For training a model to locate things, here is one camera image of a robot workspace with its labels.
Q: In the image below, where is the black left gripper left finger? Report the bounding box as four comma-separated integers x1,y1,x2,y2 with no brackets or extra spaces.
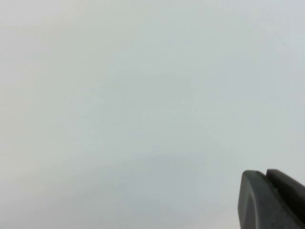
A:
237,169,297,229

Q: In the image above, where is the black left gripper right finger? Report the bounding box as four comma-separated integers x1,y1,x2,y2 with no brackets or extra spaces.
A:
265,168,305,229

